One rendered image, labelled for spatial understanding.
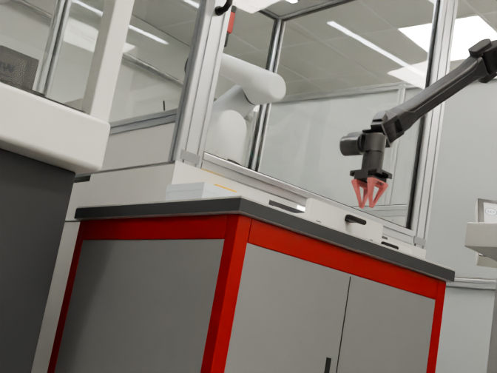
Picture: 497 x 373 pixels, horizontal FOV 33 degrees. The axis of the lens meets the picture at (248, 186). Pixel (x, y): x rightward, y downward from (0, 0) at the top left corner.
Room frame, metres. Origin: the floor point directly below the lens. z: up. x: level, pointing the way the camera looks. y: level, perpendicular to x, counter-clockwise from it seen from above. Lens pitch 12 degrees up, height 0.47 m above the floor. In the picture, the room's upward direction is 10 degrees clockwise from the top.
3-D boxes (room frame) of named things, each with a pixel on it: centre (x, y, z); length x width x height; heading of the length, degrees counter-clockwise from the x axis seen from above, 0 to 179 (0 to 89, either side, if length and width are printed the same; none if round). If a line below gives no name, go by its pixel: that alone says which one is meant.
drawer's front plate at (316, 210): (2.20, -0.27, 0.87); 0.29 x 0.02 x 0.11; 129
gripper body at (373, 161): (2.19, -0.32, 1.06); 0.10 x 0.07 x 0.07; 40
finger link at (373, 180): (2.18, -0.32, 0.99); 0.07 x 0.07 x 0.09; 40
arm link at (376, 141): (2.19, -0.32, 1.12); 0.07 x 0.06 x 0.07; 49
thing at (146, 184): (2.72, 0.09, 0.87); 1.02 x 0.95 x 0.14; 129
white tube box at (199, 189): (1.67, 0.09, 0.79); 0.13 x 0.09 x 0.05; 40
